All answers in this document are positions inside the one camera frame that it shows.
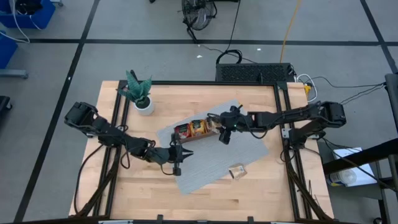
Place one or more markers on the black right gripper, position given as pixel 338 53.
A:
pixel 233 121

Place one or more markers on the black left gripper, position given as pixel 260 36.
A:
pixel 169 154

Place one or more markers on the wooden tea box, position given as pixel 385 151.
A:
pixel 192 139

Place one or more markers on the yellow tea packet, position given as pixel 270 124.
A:
pixel 199 127

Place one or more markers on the red tea packet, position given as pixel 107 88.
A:
pixel 183 131

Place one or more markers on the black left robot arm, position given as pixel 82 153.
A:
pixel 109 132

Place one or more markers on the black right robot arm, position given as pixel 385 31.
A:
pixel 280 116

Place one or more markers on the grey woven placemat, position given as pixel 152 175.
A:
pixel 211 161

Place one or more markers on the white plant pot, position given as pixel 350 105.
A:
pixel 146 109

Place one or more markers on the black perforated computer case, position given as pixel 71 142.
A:
pixel 252 72

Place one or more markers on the black table clamp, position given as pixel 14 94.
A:
pixel 249 219
pixel 159 218

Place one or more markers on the green snake plant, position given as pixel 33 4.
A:
pixel 136 88

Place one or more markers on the black floor fan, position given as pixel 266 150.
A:
pixel 199 14

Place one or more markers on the black metal stand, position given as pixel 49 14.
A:
pixel 357 158

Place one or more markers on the white appliance box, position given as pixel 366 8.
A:
pixel 357 179

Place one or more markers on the black caster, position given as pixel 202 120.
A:
pixel 3 104

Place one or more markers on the grey cart base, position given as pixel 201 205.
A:
pixel 14 73

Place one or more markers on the large blue bin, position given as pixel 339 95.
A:
pixel 43 15

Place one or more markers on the small blue bin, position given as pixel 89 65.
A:
pixel 7 49

